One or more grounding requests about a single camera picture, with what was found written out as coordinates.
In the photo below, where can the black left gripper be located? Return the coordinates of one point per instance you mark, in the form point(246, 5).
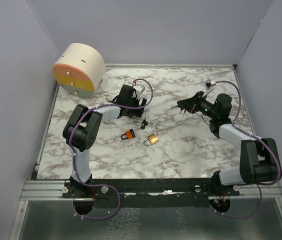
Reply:
point(137, 112)

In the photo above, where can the aluminium frame rail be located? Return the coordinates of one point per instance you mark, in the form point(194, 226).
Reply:
point(42, 190)

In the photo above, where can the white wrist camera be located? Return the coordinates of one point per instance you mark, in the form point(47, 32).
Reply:
point(209, 86)
point(138, 90)

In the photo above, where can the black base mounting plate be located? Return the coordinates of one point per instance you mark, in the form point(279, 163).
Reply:
point(146, 193)

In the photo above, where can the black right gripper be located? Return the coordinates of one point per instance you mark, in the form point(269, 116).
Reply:
point(195, 101)

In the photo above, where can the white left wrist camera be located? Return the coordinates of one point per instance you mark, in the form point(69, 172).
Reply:
point(138, 90)

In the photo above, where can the black-headed key bunch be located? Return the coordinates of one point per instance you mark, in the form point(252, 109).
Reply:
point(144, 124)
point(180, 111)

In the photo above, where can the small silver key bunch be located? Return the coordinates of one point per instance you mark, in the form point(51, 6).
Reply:
point(156, 130)

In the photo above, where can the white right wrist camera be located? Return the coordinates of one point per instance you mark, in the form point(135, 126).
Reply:
point(209, 86)

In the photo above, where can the cream cylinder with coloured face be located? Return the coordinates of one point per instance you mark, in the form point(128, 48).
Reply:
point(79, 70)

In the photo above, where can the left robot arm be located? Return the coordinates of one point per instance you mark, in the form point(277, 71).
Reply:
point(82, 128)

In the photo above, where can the brass padlock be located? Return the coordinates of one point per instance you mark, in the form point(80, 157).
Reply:
point(151, 139)

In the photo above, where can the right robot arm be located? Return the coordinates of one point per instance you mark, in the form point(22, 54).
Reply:
point(259, 159)

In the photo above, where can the orange and black padlock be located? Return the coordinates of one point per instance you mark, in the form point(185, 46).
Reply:
point(130, 134)

